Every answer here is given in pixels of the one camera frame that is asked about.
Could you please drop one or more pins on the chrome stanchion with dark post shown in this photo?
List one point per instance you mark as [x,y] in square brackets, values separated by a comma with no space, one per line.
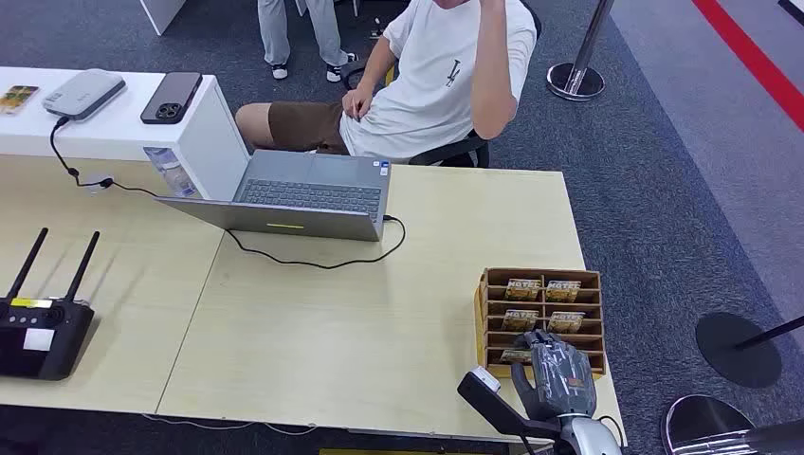
[703,427]

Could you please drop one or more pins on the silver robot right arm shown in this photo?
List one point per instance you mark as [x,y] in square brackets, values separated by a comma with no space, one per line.
[587,436]

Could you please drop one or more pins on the grey flat box device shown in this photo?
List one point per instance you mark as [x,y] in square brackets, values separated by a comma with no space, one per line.
[83,94]

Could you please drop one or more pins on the chrome stanchion post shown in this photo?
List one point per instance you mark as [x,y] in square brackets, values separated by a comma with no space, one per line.
[575,80]

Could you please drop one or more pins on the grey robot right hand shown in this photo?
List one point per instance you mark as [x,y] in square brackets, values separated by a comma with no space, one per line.
[559,383]

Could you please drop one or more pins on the black stanchion base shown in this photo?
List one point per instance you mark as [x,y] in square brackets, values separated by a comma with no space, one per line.
[735,351]

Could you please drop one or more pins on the person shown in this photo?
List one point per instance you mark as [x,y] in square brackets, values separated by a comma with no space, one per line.
[433,81]
[274,31]

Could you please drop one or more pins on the black remote controller with antennas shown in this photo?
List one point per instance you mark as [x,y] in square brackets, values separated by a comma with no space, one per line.
[44,339]

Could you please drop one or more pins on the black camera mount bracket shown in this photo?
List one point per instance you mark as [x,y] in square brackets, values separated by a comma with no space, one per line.
[496,408]

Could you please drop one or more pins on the grey laptop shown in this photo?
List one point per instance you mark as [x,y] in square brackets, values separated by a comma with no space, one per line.
[314,194]

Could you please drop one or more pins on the person's right hand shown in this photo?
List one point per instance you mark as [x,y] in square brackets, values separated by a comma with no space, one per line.
[358,102]

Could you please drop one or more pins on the yellow hotel card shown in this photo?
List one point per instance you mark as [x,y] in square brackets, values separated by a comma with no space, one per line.
[519,320]
[515,356]
[522,289]
[563,291]
[566,322]

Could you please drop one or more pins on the white furniture panel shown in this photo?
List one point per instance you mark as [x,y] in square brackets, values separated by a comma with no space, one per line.
[160,12]

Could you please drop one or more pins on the wooden card holder rack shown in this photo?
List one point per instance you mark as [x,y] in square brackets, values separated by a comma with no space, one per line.
[482,314]

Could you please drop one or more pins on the person's left hand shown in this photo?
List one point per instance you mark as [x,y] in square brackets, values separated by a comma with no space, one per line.
[490,4]

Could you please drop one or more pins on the black smartphone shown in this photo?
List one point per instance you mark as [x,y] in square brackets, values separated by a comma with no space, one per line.
[171,97]

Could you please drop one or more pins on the clear plastic water bottle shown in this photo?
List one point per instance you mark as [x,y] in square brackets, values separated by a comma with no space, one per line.
[171,172]

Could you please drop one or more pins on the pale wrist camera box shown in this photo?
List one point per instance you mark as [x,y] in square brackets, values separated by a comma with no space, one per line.
[486,379]

